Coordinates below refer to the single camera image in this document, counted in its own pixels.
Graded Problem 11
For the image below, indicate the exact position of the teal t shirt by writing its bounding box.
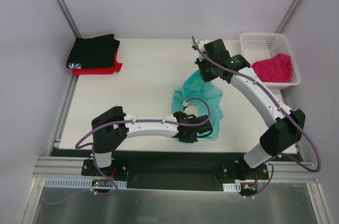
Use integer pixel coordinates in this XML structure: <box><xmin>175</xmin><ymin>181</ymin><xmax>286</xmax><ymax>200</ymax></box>
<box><xmin>171</xmin><ymin>70</ymin><xmax>224</xmax><ymax>143</ymax></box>

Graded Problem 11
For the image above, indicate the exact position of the white plastic basket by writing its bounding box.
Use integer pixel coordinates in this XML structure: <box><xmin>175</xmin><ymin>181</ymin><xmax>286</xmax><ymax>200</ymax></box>
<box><xmin>239</xmin><ymin>32</ymin><xmax>301</xmax><ymax>89</ymax></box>

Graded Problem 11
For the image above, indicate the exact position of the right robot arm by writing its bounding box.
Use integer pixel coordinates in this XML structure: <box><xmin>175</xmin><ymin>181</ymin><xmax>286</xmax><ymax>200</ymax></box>
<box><xmin>192</xmin><ymin>39</ymin><xmax>306</xmax><ymax>179</ymax></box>

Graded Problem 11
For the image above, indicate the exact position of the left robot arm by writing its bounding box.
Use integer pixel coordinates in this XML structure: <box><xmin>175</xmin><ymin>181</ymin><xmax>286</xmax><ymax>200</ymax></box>
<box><xmin>91</xmin><ymin>106</ymin><xmax>213</xmax><ymax>176</ymax></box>

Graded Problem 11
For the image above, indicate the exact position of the pink t shirt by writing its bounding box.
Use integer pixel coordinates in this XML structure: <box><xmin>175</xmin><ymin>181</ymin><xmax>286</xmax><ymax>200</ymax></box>
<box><xmin>252</xmin><ymin>53</ymin><xmax>293</xmax><ymax>83</ymax></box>

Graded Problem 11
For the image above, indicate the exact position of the folded red t shirt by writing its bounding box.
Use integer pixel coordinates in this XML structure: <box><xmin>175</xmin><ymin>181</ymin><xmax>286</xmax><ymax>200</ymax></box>
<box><xmin>72</xmin><ymin>51</ymin><xmax>123</xmax><ymax>76</ymax></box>

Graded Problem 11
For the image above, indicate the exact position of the folded black t shirt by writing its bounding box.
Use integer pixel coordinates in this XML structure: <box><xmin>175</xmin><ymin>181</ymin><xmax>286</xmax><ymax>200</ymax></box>
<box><xmin>66</xmin><ymin>34</ymin><xmax>120</xmax><ymax>69</ymax></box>

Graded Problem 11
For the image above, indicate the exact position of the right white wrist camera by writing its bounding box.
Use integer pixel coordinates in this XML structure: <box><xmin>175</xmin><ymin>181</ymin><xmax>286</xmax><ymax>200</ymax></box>
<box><xmin>191</xmin><ymin>39</ymin><xmax>211</xmax><ymax>53</ymax></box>

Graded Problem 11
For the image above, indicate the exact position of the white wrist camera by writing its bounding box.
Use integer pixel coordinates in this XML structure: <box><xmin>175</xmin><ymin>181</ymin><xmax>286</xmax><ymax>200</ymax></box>
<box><xmin>191</xmin><ymin>39</ymin><xmax>211</xmax><ymax>53</ymax></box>
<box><xmin>182</xmin><ymin>101</ymin><xmax>197</xmax><ymax>110</ymax></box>

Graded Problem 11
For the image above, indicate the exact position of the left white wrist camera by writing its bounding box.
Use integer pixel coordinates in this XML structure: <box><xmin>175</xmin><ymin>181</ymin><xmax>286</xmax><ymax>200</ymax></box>
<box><xmin>182</xmin><ymin>101</ymin><xmax>197</xmax><ymax>110</ymax></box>

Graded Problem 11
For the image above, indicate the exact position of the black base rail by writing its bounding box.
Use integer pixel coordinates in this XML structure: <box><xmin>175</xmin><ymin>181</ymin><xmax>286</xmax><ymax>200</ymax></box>
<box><xmin>50</xmin><ymin>149</ymin><xmax>302</xmax><ymax>190</ymax></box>

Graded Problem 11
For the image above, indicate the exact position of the right white cable duct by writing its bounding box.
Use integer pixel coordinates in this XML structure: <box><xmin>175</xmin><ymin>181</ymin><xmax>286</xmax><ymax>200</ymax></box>
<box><xmin>222</xmin><ymin>182</ymin><xmax>241</xmax><ymax>193</ymax></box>

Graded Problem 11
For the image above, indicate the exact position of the white cable duct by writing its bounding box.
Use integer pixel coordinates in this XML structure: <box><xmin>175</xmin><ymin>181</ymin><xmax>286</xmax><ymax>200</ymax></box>
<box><xmin>44</xmin><ymin>178</ymin><xmax>115</xmax><ymax>190</ymax></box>
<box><xmin>222</xmin><ymin>182</ymin><xmax>241</xmax><ymax>193</ymax></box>

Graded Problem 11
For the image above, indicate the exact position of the right aluminium frame post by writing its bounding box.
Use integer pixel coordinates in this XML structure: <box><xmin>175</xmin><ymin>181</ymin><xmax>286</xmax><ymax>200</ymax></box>
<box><xmin>267</xmin><ymin>0</ymin><xmax>320</xmax><ymax>49</ymax></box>

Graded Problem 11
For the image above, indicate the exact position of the left white cable duct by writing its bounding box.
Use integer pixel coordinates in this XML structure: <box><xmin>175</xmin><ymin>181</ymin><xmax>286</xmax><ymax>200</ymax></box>
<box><xmin>44</xmin><ymin>178</ymin><xmax>115</xmax><ymax>190</ymax></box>

